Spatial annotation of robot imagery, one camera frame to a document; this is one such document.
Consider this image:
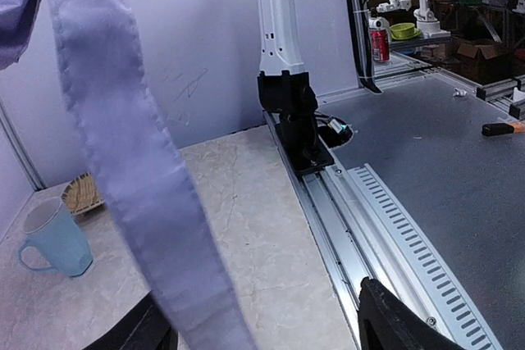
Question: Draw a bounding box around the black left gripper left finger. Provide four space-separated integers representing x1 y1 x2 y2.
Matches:
84 298 179 350

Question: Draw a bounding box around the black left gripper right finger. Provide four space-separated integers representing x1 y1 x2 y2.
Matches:
358 277 462 350

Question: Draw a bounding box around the lavender folding umbrella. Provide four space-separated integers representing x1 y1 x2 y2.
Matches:
1 0 256 349

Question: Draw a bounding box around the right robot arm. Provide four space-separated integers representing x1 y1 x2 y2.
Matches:
258 0 317 117

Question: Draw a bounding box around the light blue mug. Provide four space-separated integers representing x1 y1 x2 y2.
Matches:
17 198 94 277

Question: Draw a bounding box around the woven bamboo tray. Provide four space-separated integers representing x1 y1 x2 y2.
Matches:
61 173 104 216

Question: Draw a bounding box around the orange black hand tool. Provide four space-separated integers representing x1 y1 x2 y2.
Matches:
482 122 525 137

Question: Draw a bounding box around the cardboard box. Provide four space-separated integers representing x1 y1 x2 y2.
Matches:
452 37 512 84

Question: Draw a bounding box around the red soda can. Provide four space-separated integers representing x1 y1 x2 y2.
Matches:
370 29 390 63

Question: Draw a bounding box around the green bowl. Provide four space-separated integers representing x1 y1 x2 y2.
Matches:
390 23 422 41

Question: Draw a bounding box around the front aluminium rail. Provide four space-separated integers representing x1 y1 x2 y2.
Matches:
262 110 504 350

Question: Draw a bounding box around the left aluminium frame post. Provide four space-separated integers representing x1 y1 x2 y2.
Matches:
0 102 47 191

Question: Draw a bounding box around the aluminium frame post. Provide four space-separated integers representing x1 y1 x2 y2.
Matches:
346 0 381 94
0 102 47 191

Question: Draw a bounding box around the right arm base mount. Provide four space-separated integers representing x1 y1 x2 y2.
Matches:
276 114 334 177

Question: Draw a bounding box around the right aluminium frame post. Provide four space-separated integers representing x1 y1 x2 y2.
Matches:
346 0 381 94

